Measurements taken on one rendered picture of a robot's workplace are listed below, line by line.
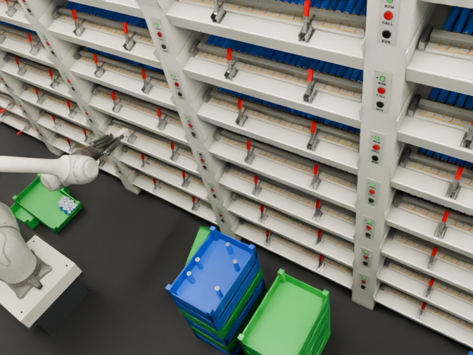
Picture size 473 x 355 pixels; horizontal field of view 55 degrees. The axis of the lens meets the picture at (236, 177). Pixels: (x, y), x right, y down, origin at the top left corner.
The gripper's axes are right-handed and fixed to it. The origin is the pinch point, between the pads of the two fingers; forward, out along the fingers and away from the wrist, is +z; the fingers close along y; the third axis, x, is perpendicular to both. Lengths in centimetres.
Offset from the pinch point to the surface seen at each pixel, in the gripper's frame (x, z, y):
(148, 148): -7.0, 5.0, 11.1
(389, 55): 70, -14, 118
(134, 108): 13.9, 4.5, 8.0
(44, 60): 29.8, -4.7, -34.5
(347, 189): 13, 4, 107
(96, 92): 15.0, 4.0, -15.9
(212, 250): -22, -18, 65
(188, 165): -7.0, 5.1, 34.7
